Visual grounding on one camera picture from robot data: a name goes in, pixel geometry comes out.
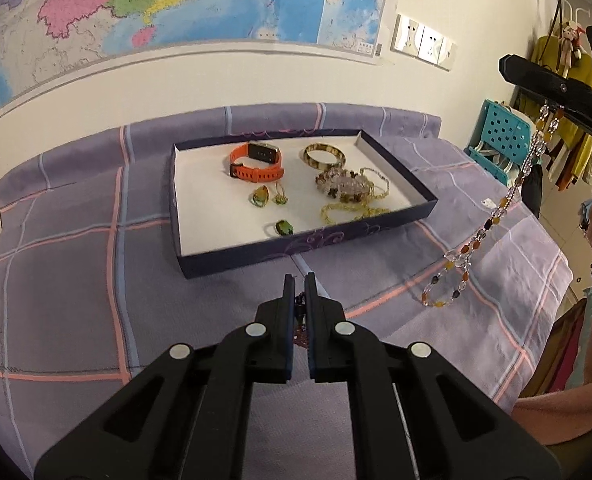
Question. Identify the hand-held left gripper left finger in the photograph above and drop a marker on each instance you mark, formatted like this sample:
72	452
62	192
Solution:
291	355

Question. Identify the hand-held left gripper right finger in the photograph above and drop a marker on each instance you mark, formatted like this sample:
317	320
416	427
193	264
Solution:
312	355

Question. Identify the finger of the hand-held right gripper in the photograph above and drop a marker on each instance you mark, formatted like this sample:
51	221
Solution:
536	77
583	116

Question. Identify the crystal bead jewellery heap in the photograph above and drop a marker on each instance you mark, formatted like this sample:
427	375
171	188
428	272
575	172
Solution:
348	206

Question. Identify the small gold charm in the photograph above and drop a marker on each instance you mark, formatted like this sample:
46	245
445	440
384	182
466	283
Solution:
280	199

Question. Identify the dark blue cardboard box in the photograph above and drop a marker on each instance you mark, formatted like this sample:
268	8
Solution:
210	220

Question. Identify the yellow hanging garment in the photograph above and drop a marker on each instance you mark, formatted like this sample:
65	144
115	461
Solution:
578	155

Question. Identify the small plush toy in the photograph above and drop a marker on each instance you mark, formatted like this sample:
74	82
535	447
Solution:
570	42

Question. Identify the teal plastic chair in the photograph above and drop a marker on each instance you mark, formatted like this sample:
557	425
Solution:
501	127

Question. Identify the white coat rack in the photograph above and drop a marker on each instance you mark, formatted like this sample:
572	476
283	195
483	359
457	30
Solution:
578	11

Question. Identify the white cloth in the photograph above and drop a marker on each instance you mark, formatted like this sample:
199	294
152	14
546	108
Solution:
491	160

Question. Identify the white paper tag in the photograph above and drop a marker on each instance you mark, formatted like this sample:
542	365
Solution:
488	203

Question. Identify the orange smart watch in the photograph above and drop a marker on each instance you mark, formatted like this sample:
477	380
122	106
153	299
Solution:
256	174

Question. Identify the amber bangle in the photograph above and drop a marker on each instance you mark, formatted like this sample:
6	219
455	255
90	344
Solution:
321	164

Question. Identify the white wall socket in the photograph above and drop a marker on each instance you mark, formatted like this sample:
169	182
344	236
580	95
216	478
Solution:
431	42
447	55
406	33

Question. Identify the colourful wall map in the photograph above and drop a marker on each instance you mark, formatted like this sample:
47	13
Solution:
175	0

